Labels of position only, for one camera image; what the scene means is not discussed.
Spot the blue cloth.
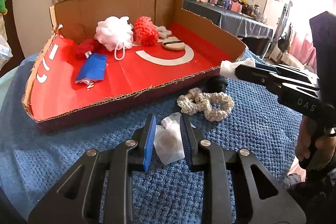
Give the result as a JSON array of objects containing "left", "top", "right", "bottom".
[{"left": 75, "top": 53, "right": 107, "bottom": 84}]

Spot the plastic bag on door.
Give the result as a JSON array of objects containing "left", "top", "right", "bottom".
[{"left": 0, "top": 35, "right": 13, "bottom": 69}]

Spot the white fuzzy star clip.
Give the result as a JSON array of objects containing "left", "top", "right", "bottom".
[{"left": 155, "top": 26, "right": 172, "bottom": 39}]

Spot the blue knitted blanket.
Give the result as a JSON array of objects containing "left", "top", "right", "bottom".
[{"left": 1, "top": 56, "right": 302, "bottom": 223}]

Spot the red fluffy cloth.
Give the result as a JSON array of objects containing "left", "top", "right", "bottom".
[{"left": 75, "top": 39, "right": 101, "bottom": 60}]

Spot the green plush toy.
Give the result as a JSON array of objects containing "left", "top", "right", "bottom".
[{"left": 0, "top": 0, "right": 7, "bottom": 15}]

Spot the dark covered side table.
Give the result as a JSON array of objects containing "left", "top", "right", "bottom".
[{"left": 183, "top": 0, "right": 273, "bottom": 57}]

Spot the black fluffy scrunchie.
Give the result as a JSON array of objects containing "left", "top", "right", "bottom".
[{"left": 204, "top": 76, "right": 228, "bottom": 93}]

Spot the person's right hand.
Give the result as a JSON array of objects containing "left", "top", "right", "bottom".
[{"left": 295, "top": 116, "right": 335, "bottom": 171}]

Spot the white mesh bath pouf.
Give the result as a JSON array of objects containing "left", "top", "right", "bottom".
[{"left": 94, "top": 16, "right": 133, "bottom": 61}]

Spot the red cardboard box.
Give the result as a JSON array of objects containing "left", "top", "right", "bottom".
[{"left": 22, "top": 0, "right": 246, "bottom": 130}]

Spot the red foam net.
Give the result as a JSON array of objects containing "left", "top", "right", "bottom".
[{"left": 133, "top": 16, "right": 159, "bottom": 47}]

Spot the cream crochet scrunchie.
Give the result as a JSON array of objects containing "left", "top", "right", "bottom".
[{"left": 177, "top": 88, "right": 235, "bottom": 122}]

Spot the round beige powder puff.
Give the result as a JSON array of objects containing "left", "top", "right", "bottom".
[{"left": 162, "top": 40, "right": 186, "bottom": 51}]

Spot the white cotton pad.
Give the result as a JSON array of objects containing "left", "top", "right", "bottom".
[{"left": 219, "top": 57, "right": 257, "bottom": 81}]

